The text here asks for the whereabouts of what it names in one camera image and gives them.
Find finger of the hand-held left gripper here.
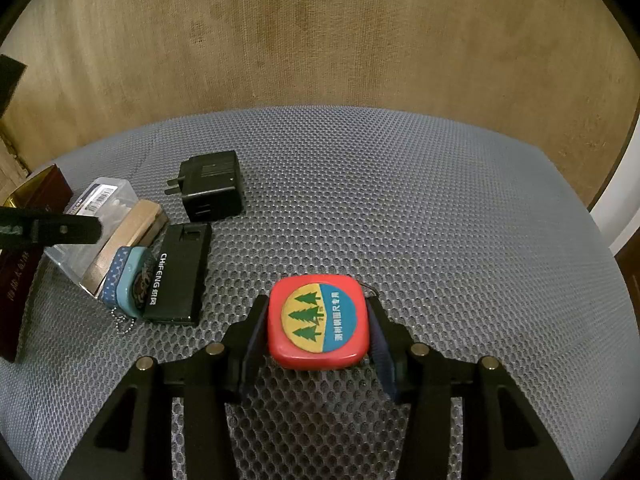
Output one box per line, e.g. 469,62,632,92
0,205,103,249

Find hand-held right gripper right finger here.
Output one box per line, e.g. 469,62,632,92
367,296,583,480

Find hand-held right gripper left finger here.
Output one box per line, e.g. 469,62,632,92
57,294,271,480

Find clear plastic box white label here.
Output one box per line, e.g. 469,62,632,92
42,176,138,291

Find dark red tin box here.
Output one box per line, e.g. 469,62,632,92
0,164,73,363

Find red tape measure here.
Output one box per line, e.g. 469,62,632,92
267,274,381,372

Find black power adapter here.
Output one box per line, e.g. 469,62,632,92
162,150,245,223

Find brushed metal block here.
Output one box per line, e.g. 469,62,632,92
80,199,168,295

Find black rectangular box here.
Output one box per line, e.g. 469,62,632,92
142,222,213,326

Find brown wooden door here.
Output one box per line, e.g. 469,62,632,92
615,240,640,346

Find blue keychain tin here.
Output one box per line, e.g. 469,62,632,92
97,245,158,336

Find white door frame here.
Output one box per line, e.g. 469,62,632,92
587,110,640,253

